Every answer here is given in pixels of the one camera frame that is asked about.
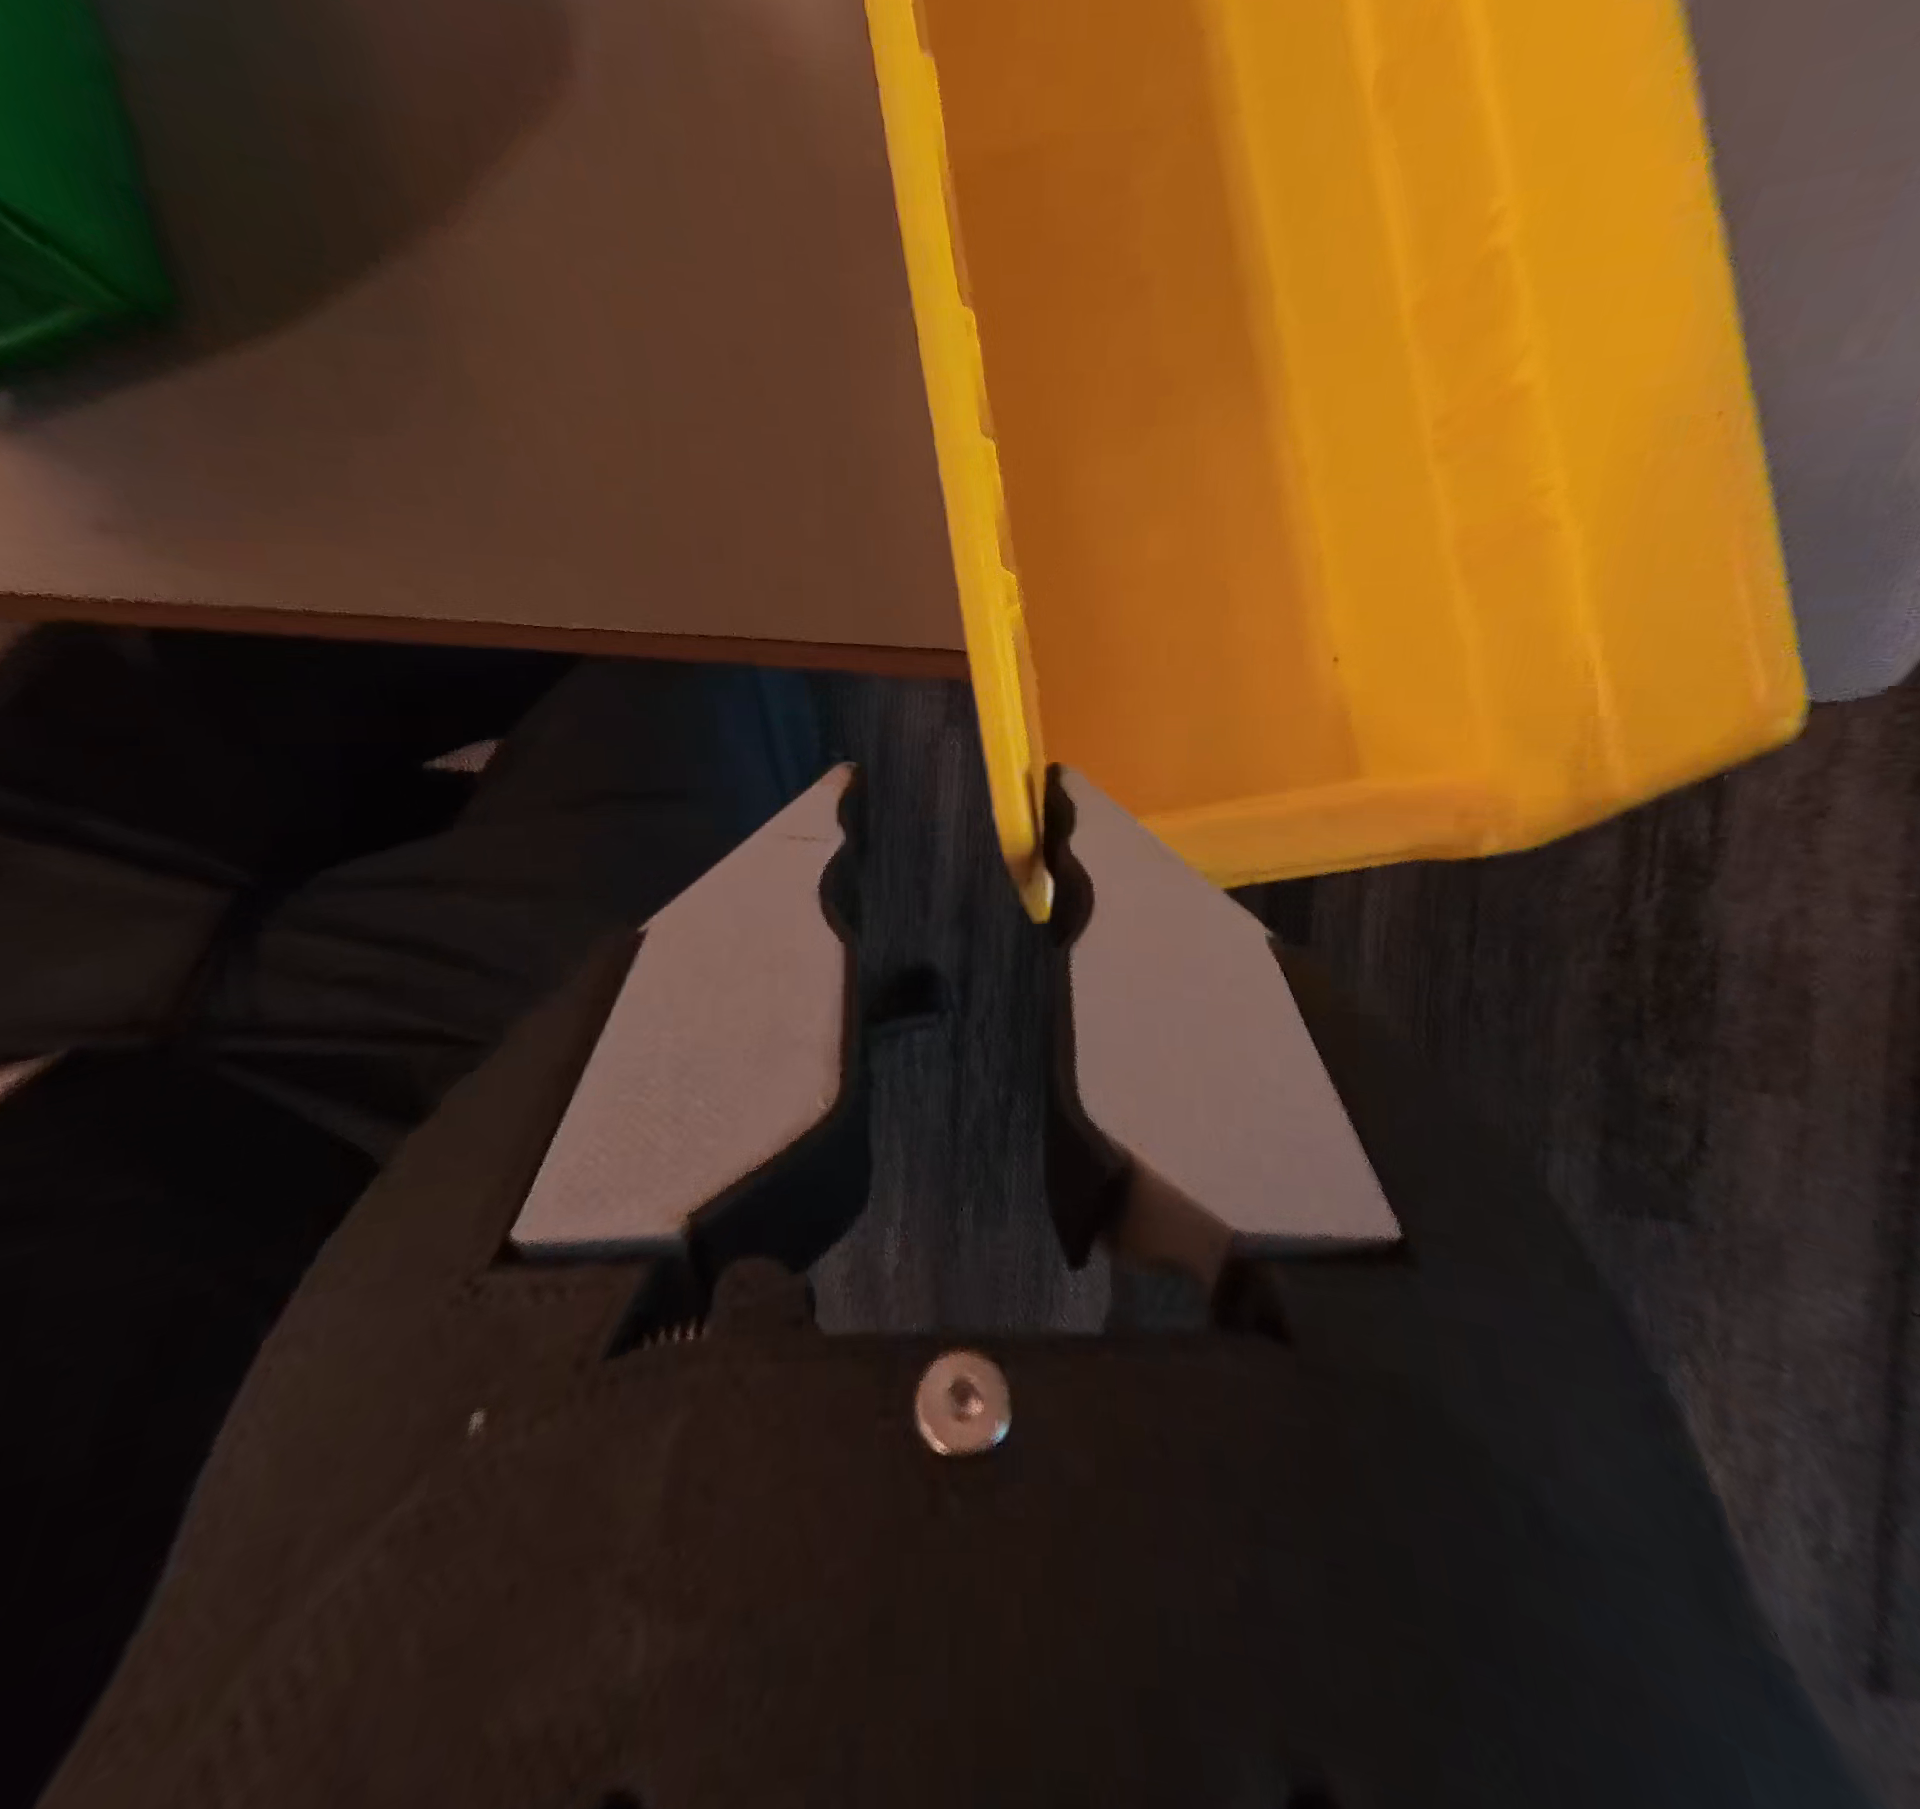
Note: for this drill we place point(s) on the person's dark trousers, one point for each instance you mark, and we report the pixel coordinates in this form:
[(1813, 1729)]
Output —
[(452, 865)]

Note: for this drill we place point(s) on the yellow plastic bin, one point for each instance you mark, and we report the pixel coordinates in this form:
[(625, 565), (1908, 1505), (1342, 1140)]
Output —
[(1347, 413)]

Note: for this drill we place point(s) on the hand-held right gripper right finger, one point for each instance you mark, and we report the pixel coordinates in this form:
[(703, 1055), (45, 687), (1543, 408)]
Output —
[(1215, 1075)]

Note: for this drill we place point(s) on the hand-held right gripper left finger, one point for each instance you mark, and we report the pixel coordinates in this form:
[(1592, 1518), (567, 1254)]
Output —
[(706, 1059)]

